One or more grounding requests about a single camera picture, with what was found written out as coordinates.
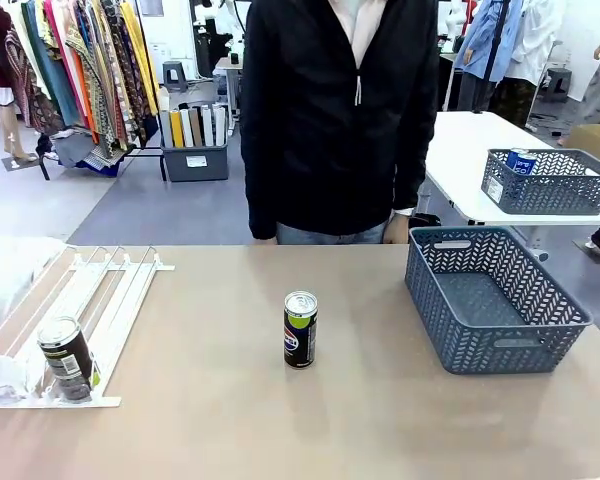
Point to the person left hand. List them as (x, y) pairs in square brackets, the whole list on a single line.
[(397, 230)]

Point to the black pepsi can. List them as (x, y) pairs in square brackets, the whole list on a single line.
[(65, 355), (300, 335)]

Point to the white can dispenser rack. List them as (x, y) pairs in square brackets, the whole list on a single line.
[(80, 403)]

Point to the white side table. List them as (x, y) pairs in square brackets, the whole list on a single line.
[(460, 150)]

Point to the person in black jacket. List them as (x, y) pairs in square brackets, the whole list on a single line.
[(305, 125)]

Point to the blue pepsi can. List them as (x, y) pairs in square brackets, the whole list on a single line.
[(522, 165)]

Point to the blue grey plastic basket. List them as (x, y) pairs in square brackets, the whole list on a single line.
[(480, 350)]

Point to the white fabric bolt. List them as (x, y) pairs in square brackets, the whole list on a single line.
[(207, 125), (220, 125), (187, 129)]

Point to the black pole stand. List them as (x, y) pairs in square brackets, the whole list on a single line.
[(495, 45)]

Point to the grey storage bin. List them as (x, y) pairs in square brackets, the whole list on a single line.
[(195, 162)]

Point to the blue shirt on mannequin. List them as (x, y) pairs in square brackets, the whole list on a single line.
[(485, 35)]

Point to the brown cardboard box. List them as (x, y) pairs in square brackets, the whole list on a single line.
[(595, 137)]

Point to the grey plastic stool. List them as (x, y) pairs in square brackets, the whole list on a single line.
[(175, 75), (559, 82)]

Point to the brown fabric bolt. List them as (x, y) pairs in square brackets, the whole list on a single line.
[(196, 127)]

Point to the white shirt on mannequin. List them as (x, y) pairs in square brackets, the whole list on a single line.
[(535, 40)]

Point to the small white table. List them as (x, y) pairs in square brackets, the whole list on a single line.
[(227, 62)]

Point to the yellow fabric bolt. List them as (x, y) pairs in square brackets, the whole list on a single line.
[(176, 130)]

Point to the grey fabric bolt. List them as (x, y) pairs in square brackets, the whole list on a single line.
[(166, 130)]

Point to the black machine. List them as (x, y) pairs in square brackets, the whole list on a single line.
[(205, 47)]

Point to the yellow hanging garment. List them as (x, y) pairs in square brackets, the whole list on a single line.
[(140, 55)]

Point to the patterned hanging garment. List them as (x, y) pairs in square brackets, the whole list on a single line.
[(105, 75)]

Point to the grey cloth pile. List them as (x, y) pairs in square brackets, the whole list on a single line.
[(75, 147)]

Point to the orange hanging garment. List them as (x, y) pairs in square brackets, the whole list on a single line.
[(87, 100)]

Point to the green hanging garment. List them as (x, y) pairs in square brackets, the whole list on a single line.
[(50, 75)]

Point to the brown patterned shawl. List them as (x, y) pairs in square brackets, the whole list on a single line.
[(27, 85)]

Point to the mannequin with white skirt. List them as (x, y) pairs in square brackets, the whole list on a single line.
[(7, 120)]

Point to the black clothes rack frame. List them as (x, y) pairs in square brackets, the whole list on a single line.
[(150, 156)]

